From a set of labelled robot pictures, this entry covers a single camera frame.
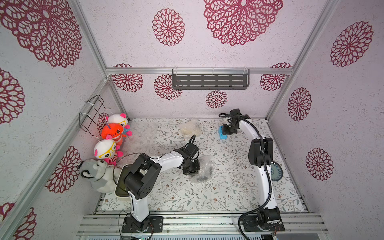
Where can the red monster plush toy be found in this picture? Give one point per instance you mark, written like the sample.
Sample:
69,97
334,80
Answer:
115,131

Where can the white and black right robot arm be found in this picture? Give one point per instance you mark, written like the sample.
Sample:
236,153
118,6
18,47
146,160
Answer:
260,155

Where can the blue tape dispenser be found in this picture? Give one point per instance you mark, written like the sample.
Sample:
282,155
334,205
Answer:
222,135

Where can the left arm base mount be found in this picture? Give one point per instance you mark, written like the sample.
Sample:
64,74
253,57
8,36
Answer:
151,224

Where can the black wire wall basket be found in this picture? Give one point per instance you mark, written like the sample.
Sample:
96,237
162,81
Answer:
91,121

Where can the white plush with blue dots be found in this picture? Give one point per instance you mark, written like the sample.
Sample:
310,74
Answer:
123,121

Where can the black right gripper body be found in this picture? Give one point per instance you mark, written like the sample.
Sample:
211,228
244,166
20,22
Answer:
228,128

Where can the white plush with striped shirt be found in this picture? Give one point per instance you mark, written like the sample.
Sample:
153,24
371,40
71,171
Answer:
108,151

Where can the cream plate with black flowers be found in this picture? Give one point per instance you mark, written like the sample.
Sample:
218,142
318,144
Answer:
190,128

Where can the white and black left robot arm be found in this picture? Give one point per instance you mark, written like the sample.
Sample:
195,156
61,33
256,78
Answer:
144,172

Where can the grey slotted wall shelf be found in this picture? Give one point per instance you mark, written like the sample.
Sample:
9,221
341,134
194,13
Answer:
210,80

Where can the cream rectangular tray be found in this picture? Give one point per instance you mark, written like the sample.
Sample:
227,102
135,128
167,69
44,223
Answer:
121,192

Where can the grey plush koala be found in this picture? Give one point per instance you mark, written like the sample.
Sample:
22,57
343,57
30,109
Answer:
103,177

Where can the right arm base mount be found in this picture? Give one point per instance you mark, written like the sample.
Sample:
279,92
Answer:
264,220

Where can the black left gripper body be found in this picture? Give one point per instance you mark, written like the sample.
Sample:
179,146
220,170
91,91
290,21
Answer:
192,167

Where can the blue floral ceramic plate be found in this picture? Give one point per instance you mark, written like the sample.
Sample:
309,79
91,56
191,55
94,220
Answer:
276,172

